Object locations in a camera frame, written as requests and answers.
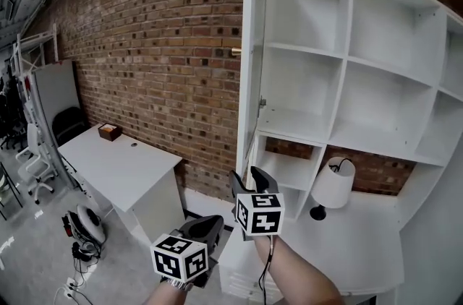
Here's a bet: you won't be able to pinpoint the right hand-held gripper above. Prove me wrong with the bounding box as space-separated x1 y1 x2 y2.
229 166 286 243

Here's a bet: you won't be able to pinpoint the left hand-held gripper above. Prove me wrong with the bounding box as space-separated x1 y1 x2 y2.
150 214 226 292

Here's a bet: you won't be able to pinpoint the white cabinet door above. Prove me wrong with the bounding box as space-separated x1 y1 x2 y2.
236 0 271 175

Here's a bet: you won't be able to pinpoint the person's left forearm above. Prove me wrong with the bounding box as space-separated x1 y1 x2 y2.
138 280 204 305

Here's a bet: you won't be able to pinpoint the person's right forearm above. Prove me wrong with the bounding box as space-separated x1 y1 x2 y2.
250 233 343 305

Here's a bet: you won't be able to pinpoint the white open shelf cabinet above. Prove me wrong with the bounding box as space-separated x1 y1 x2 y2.
218 0 463 305

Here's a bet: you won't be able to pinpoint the silver wristwatch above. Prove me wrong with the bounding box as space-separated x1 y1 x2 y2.
160 277 195 292

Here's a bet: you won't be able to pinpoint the white shade table lamp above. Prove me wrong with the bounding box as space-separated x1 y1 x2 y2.
309 155 357 222

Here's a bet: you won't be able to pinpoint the white desk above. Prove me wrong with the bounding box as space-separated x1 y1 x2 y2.
57 122 184 244

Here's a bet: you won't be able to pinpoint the white round floor device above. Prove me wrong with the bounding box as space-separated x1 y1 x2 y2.
75 203 109 244

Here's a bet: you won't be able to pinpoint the dark wooden box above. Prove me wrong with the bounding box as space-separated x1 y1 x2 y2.
97 122 122 143

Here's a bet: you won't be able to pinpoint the white power strip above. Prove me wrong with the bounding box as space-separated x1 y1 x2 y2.
54 275 79 299

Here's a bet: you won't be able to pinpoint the white office chair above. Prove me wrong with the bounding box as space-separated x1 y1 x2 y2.
15 122 57 205

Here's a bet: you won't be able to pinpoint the white partition board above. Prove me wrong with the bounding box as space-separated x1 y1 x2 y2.
31 59 83 153

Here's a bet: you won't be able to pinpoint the black office chair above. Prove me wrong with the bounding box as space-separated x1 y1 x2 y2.
0 75 29 150

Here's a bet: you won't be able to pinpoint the white metal rack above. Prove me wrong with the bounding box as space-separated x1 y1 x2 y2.
10 22 59 126

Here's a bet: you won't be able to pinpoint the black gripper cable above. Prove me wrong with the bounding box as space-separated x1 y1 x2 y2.
258 235 276 305

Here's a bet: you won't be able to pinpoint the black lamp cable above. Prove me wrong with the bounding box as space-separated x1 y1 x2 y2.
331 158 354 174

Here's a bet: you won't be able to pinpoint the black floor cables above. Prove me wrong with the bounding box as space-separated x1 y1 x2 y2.
70 240 104 288

